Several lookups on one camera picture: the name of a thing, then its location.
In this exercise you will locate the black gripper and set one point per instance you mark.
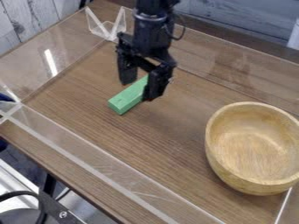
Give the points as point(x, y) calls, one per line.
point(150, 43)

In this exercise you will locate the green rectangular block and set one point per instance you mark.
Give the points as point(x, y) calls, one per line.
point(129, 97)

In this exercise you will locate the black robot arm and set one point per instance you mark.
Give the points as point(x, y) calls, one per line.
point(153, 7)

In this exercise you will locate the light wooden bowl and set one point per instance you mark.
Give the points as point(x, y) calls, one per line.
point(252, 143)

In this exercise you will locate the clear acrylic corner bracket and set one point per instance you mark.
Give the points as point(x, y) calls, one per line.
point(107, 29)

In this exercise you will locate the clear acrylic tray wall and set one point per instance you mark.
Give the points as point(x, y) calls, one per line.
point(114, 186)

